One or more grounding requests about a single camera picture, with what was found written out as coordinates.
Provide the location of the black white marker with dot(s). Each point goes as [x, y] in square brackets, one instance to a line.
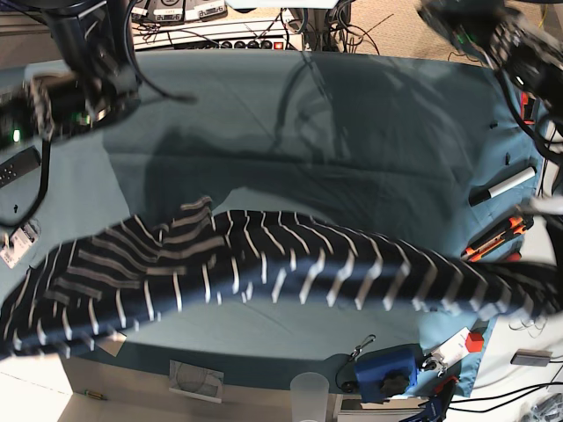
[487, 193]

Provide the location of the blue red bar clamp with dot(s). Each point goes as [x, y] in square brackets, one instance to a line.
[434, 409]

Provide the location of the bundle of white zip ties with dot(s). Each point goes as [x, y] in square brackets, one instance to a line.
[533, 327]

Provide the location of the white power strip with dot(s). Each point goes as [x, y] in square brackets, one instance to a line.
[231, 34]

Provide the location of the translucent plastic cup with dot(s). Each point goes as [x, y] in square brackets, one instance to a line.
[309, 397]

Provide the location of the printed diagram paper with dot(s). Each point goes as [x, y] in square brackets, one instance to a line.
[196, 382]

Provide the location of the black remote control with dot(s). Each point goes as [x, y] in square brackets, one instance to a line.
[19, 165]

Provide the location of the silver carabiner with cord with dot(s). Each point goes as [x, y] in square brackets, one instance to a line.
[351, 386]

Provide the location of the orange black utility knife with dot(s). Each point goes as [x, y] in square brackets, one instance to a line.
[495, 237]

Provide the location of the orange black clamp tool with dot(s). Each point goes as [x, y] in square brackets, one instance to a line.
[528, 108]

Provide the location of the blue clamp with knob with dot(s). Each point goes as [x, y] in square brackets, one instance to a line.
[386, 375]

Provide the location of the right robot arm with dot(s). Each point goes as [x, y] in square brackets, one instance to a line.
[100, 86]

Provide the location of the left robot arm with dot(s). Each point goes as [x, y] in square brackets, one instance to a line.
[518, 52]

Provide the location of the grey flat adapter box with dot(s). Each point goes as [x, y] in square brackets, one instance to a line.
[531, 358]

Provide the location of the small red cube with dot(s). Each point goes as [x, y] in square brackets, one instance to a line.
[474, 342]

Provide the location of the teal table cloth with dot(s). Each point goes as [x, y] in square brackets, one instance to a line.
[375, 143]

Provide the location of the white paper sheet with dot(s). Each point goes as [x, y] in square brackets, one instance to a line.
[113, 343]

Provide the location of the navy white striped t-shirt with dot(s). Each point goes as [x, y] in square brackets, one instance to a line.
[131, 274]

